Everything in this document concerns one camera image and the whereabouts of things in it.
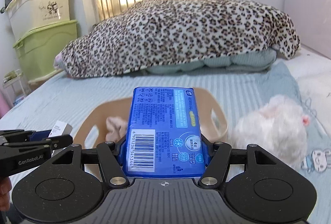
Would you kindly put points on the green plastic storage box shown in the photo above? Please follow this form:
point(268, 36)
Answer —
point(44, 48)

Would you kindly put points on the beige plastic basket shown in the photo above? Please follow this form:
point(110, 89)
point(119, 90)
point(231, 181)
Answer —
point(219, 125)

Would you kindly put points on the white cartoon print sheet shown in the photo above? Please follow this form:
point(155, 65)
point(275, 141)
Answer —
point(315, 76)

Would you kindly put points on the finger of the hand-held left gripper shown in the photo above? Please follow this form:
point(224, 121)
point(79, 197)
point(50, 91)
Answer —
point(60, 141)
point(41, 135)

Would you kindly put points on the pink cloth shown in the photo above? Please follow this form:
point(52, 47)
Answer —
point(116, 128)

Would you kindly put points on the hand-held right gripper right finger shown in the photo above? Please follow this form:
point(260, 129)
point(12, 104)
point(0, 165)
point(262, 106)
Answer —
point(207, 153)

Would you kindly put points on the pale pink board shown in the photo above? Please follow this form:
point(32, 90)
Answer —
point(307, 7)

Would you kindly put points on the leopard print blanket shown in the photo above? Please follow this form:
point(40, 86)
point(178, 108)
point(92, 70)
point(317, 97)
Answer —
point(181, 32)

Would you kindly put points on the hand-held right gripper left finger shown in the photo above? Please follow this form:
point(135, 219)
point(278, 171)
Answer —
point(110, 162)

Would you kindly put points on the light blue quilt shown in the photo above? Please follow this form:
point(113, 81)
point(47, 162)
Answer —
point(232, 60)

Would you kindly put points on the person's left hand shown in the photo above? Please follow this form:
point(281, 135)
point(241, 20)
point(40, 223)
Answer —
point(5, 194)

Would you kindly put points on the small white rack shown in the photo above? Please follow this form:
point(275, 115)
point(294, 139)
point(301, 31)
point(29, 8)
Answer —
point(15, 87)

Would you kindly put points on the cream plastic storage box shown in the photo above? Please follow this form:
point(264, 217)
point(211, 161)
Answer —
point(38, 9)

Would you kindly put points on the blue striped bed sheet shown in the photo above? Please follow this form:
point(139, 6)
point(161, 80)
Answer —
point(85, 94)

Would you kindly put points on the blue tissue pack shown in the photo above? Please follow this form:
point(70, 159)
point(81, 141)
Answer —
point(165, 131)

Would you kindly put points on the white plush toy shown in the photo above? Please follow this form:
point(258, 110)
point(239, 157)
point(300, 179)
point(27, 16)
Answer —
point(269, 128)

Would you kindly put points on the small white box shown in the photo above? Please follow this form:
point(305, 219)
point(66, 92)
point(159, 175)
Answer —
point(61, 128)

